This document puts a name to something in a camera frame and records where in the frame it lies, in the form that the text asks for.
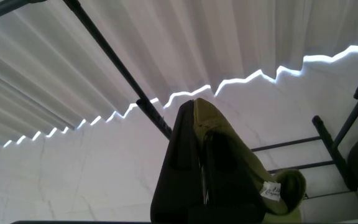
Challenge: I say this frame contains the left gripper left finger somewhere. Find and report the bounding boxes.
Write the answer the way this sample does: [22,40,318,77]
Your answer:
[150,100,207,222]

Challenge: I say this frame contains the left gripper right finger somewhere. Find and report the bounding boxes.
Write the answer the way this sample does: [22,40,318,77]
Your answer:
[201,133,266,222]

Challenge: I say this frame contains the white curtain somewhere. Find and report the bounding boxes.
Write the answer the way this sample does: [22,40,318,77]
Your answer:
[0,0,358,151]

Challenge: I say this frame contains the black clothes rack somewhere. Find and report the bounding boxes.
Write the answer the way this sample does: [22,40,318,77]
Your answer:
[0,0,358,200]

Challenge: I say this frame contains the green printed garment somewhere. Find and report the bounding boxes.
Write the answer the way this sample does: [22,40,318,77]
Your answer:
[193,97,308,224]

